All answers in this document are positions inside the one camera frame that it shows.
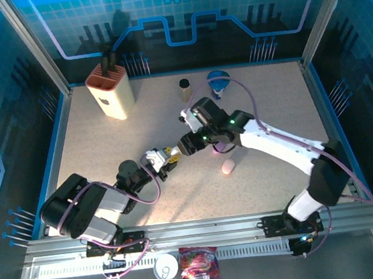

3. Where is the mauve purple earbuds case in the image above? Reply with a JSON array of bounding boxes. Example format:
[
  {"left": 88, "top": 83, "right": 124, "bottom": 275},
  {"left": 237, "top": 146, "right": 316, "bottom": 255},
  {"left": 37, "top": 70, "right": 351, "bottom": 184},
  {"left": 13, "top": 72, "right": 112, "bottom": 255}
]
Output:
[{"left": 212, "top": 141, "right": 230, "bottom": 155}]

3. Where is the beige knife block orange top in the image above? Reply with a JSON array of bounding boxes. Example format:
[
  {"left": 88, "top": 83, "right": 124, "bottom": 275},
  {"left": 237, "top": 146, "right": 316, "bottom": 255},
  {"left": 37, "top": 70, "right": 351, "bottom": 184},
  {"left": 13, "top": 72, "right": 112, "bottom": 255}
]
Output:
[{"left": 82, "top": 60, "right": 138, "bottom": 124}]

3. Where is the aluminium frame rail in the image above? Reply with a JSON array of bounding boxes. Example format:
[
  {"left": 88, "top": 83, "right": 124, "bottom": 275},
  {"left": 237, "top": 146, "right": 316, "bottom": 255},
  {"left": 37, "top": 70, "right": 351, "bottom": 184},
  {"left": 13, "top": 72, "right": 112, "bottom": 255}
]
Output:
[{"left": 21, "top": 199, "right": 373, "bottom": 268}]

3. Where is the black knife handle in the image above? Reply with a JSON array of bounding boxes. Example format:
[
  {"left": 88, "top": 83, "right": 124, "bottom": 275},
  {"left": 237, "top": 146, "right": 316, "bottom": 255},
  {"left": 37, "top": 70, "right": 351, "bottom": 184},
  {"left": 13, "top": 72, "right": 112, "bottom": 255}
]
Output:
[
  {"left": 108, "top": 51, "right": 120, "bottom": 72},
  {"left": 100, "top": 45, "right": 115, "bottom": 79}
]

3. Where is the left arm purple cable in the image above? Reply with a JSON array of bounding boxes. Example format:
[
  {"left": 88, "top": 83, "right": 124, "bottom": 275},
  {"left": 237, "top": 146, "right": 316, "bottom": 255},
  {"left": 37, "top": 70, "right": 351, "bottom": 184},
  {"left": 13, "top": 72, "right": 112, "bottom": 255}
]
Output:
[{"left": 50, "top": 152, "right": 172, "bottom": 279}]

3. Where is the black controller box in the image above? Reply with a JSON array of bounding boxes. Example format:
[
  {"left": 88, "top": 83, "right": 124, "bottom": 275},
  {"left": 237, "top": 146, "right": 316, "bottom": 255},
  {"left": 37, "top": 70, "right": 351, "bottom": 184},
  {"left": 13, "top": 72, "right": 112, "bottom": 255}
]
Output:
[{"left": 287, "top": 235, "right": 314, "bottom": 258}]

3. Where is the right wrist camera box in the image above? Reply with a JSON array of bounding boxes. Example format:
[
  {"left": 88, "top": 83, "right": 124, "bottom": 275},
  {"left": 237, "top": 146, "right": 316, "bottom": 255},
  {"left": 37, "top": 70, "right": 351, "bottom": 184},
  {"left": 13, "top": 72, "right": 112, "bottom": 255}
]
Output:
[{"left": 178, "top": 106, "right": 204, "bottom": 136}]

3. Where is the Fox's candy bag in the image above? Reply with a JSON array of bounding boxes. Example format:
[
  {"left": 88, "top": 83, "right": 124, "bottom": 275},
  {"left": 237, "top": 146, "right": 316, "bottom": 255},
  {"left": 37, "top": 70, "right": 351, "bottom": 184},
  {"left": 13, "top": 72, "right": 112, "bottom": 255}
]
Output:
[{"left": 177, "top": 242, "right": 225, "bottom": 279}]

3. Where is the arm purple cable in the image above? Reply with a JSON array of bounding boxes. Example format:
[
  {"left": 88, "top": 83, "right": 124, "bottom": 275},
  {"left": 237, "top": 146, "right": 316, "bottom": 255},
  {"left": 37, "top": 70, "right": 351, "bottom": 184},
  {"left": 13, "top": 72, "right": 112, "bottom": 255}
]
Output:
[
  {"left": 50, "top": 152, "right": 172, "bottom": 279},
  {"left": 181, "top": 62, "right": 373, "bottom": 270}
]

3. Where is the wooden bottle black cap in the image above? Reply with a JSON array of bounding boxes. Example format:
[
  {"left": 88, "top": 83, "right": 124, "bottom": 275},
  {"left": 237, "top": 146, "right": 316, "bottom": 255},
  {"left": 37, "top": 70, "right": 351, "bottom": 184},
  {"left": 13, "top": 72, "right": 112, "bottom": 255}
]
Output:
[{"left": 177, "top": 77, "right": 194, "bottom": 103}]

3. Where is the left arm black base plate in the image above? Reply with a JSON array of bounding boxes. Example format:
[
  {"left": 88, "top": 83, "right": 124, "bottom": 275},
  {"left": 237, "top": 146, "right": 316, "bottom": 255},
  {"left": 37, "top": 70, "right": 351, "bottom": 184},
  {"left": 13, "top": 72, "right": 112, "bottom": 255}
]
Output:
[{"left": 84, "top": 229, "right": 150, "bottom": 259}]

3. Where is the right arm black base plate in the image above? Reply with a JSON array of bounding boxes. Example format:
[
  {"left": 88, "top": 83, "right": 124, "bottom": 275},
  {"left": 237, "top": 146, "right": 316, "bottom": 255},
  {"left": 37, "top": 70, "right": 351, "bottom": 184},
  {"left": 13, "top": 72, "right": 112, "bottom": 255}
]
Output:
[{"left": 260, "top": 209, "right": 325, "bottom": 239}]

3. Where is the pink earbuds case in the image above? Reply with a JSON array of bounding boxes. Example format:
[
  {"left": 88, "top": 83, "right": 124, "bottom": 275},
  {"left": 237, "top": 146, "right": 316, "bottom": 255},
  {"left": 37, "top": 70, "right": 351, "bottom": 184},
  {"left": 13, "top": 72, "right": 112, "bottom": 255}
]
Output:
[{"left": 220, "top": 158, "right": 238, "bottom": 178}]

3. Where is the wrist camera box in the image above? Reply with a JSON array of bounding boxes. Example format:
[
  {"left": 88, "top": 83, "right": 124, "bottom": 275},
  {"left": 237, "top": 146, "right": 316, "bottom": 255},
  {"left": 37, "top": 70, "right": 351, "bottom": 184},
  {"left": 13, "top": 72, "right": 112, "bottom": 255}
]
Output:
[
  {"left": 178, "top": 106, "right": 204, "bottom": 136},
  {"left": 144, "top": 147, "right": 167, "bottom": 174}
]

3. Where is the blue plastic cup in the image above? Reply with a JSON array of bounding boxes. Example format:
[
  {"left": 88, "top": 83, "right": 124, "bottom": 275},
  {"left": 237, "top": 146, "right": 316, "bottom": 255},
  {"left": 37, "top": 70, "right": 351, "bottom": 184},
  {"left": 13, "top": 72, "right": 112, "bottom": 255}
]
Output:
[{"left": 206, "top": 69, "right": 234, "bottom": 101}]

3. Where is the white round lid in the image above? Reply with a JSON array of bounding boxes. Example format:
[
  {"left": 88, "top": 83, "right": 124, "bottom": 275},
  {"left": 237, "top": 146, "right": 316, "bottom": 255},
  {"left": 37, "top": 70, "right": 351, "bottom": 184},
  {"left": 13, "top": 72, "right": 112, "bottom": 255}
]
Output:
[{"left": 151, "top": 252, "right": 181, "bottom": 279}]

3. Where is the aluminium frame post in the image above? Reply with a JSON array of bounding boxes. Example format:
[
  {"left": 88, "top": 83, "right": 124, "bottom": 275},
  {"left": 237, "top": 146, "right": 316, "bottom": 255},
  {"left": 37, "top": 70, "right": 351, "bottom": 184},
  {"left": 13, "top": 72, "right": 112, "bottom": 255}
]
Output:
[
  {"left": 0, "top": 0, "right": 73, "bottom": 103},
  {"left": 293, "top": 0, "right": 367, "bottom": 70}
]

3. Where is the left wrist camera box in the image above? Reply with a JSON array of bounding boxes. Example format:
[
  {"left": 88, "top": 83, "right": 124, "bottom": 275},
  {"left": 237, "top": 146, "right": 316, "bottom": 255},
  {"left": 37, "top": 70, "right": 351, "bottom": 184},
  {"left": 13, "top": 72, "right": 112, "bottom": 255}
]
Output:
[{"left": 144, "top": 147, "right": 167, "bottom": 174}]

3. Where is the white slotted cable duct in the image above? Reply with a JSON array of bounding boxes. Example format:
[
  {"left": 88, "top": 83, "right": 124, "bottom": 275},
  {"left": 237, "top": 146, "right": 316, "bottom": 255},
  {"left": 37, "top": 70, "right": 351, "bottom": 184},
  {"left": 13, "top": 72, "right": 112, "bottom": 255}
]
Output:
[{"left": 38, "top": 239, "right": 293, "bottom": 279}]

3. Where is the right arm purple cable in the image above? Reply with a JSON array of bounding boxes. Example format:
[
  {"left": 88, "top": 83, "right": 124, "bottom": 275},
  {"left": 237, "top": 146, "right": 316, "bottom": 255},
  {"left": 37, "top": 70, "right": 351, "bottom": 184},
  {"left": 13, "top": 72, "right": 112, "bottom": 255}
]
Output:
[{"left": 181, "top": 62, "right": 373, "bottom": 270}]

